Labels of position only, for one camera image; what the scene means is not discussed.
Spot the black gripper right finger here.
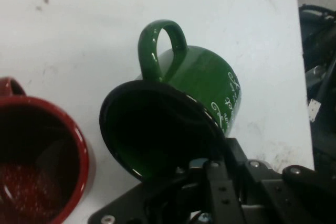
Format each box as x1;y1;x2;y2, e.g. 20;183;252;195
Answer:
224;136;316;224

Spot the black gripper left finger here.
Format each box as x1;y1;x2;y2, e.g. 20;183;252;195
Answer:
88;157;238;224

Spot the green mug with white script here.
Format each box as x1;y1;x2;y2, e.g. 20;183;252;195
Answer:
99;19;243;183

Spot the red enamel mug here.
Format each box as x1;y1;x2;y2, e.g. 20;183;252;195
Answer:
0;76;97;224

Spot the black device with wires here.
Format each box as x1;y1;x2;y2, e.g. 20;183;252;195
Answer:
298;3;336;183

